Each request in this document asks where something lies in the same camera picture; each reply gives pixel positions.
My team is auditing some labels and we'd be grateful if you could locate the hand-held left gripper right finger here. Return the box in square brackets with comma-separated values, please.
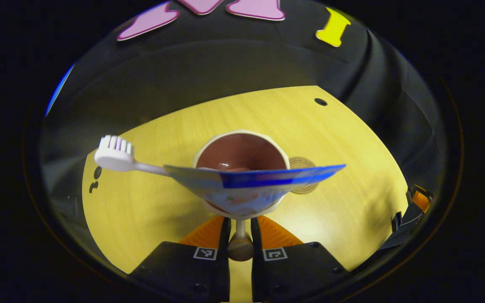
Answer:
[251, 215, 349, 303]

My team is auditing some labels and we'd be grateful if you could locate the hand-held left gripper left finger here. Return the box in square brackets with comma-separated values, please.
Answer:
[129, 217, 232, 303]

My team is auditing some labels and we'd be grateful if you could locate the white toothpaste tube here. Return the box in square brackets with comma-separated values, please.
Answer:
[163, 164, 346, 216]

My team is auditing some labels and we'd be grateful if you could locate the round wooden coaster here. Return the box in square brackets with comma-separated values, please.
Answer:
[288, 157, 320, 195]

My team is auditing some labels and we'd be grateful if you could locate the white toothbrush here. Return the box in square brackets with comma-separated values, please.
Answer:
[94, 135, 171, 176]

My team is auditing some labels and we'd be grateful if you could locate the beige cup with wooden handle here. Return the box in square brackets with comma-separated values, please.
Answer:
[192, 130, 290, 261]

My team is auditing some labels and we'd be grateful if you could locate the black backdrop cloth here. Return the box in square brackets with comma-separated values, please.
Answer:
[43, 0, 443, 261]

